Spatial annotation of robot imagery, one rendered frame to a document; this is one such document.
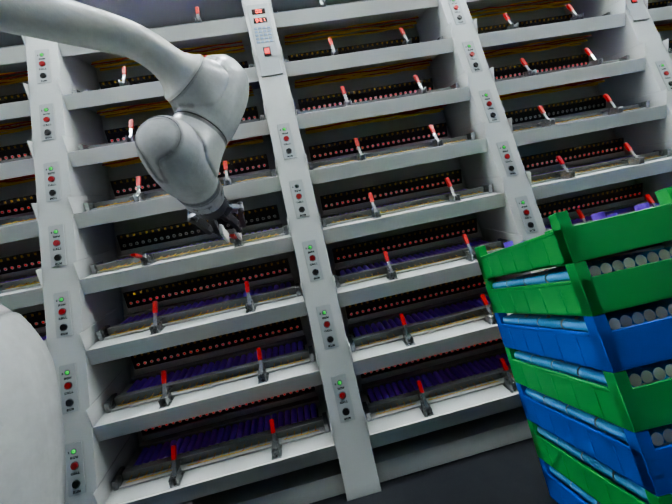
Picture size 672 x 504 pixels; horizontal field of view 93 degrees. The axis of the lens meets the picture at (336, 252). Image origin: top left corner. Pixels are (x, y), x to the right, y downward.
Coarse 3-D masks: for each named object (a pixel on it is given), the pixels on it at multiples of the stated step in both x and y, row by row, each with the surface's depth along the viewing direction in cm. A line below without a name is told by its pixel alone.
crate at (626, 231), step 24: (552, 216) 50; (624, 216) 49; (648, 216) 49; (528, 240) 57; (552, 240) 51; (576, 240) 48; (600, 240) 48; (624, 240) 48; (648, 240) 48; (480, 264) 77; (504, 264) 66; (528, 264) 58; (552, 264) 52
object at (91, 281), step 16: (256, 224) 112; (272, 224) 113; (288, 224) 95; (176, 240) 110; (192, 240) 110; (272, 240) 95; (288, 240) 96; (96, 256) 99; (192, 256) 93; (208, 256) 94; (224, 256) 94; (240, 256) 95; (256, 256) 96; (80, 272) 91; (96, 272) 95; (112, 272) 91; (128, 272) 91; (144, 272) 92; (160, 272) 92; (176, 272) 93; (96, 288) 91; (112, 288) 91
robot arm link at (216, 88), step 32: (0, 0) 38; (32, 0) 40; (64, 0) 43; (32, 32) 42; (64, 32) 44; (96, 32) 46; (128, 32) 49; (160, 64) 53; (192, 64) 54; (224, 64) 59; (192, 96) 55; (224, 96) 58; (224, 128) 59
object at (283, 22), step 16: (320, 0) 115; (384, 0) 115; (400, 0) 115; (416, 0) 116; (432, 0) 117; (288, 16) 111; (304, 16) 112; (320, 16) 113; (336, 16) 113; (352, 16) 114; (368, 16) 122; (384, 16) 125; (400, 16) 127; (416, 16) 127; (288, 32) 123; (304, 32) 123; (320, 32) 124; (336, 32) 125; (368, 32) 130
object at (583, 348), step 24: (504, 336) 73; (528, 336) 64; (552, 336) 56; (576, 336) 50; (600, 336) 46; (624, 336) 46; (648, 336) 46; (576, 360) 52; (600, 360) 47; (624, 360) 45; (648, 360) 45
